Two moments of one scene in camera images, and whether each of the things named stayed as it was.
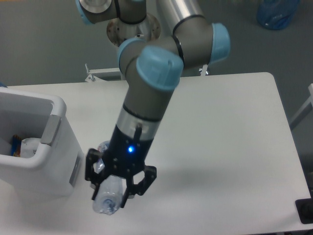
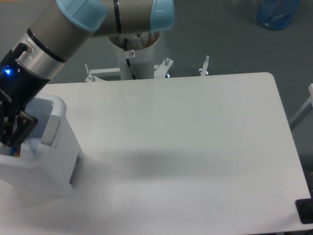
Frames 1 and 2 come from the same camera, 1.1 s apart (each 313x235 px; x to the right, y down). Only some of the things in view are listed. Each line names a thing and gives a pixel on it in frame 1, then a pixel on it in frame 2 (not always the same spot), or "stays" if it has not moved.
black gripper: x=125 y=154 -> x=19 y=84
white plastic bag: x=29 y=146 stays
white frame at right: x=307 y=108 stays
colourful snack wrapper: x=15 y=142 stays
